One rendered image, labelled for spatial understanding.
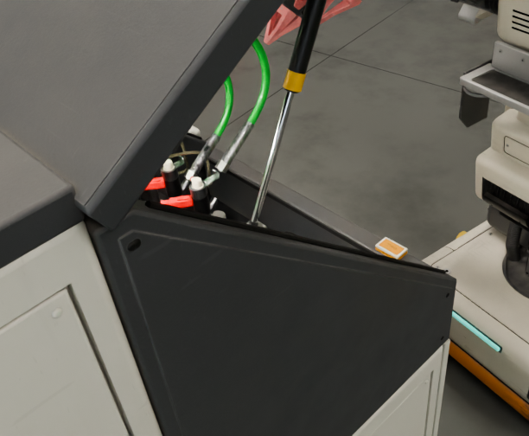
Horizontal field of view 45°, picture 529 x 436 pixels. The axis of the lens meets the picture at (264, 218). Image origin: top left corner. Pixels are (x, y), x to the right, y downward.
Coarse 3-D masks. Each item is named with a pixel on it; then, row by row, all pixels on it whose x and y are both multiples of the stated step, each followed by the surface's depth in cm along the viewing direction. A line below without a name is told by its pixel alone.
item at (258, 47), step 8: (256, 40) 101; (256, 48) 102; (264, 56) 104; (264, 64) 105; (264, 72) 106; (264, 80) 107; (264, 88) 107; (264, 96) 108; (256, 104) 108; (256, 112) 108; (248, 120) 108; (256, 120) 109
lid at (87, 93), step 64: (0, 0) 65; (64, 0) 60; (128, 0) 55; (192, 0) 51; (256, 0) 49; (0, 64) 60; (64, 64) 55; (128, 64) 51; (192, 64) 48; (0, 128) 56; (64, 128) 51; (128, 128) 48; (128, 192) 48
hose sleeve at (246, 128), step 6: (246, 120) 109; (246, 126) 108; (252, 126) 109; (240, 132) 108; (246, 132) 108; (234, 138) 108; (240, 138) 108; (234, 144) 108; (240, 144) 108; (228, 150) 108; (234, 150) 108; (228, 156) 108; (234, 156) 109; (228, 162) 108
